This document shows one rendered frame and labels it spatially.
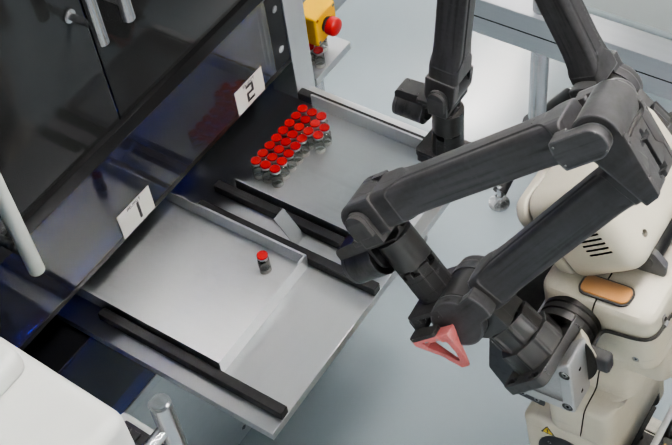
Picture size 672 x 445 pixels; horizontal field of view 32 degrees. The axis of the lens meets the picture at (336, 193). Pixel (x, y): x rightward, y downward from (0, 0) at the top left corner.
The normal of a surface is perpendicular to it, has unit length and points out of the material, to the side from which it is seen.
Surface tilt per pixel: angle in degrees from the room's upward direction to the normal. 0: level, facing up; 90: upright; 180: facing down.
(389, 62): 0
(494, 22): 90
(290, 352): 0
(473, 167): 78
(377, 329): 0
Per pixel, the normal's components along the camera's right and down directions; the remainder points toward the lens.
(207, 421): 0.83, 0.37
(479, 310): -0.45, 0.59
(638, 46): -0.10, -0.65
